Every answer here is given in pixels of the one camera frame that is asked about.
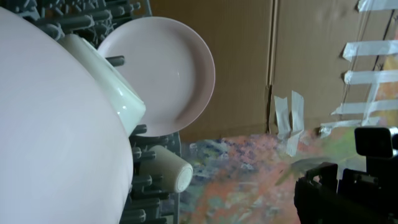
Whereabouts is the large pink plate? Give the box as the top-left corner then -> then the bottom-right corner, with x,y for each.
98,17 -> 215,137

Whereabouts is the white cup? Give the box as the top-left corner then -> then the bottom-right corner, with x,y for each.
139,145 -> 193,193

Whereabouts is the bowl with food scraps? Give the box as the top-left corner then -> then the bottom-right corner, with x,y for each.
0,6 -> 134,224

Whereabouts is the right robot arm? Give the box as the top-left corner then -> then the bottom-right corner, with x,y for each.
294,126 -> 397,224

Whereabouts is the grey dishwasher rack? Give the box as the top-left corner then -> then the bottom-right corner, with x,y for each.
0,0 -> 183,224

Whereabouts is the brown cardboard wall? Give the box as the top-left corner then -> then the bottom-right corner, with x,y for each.
150,0 -> 397,141

